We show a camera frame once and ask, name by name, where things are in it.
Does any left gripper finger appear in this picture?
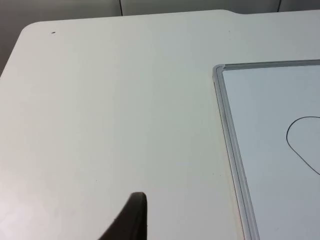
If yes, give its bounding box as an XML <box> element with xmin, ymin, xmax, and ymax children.
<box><xmin>97</xmin><ymin>191</ymin><xmax>148</xmax><ymax>240</ymax></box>

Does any grey-framed whiteboard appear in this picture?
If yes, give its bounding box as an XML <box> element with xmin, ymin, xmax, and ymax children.
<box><xmin>212</xmin><ymin>59</ymin><xmax>320</xmax><ymax>240</ymax></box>

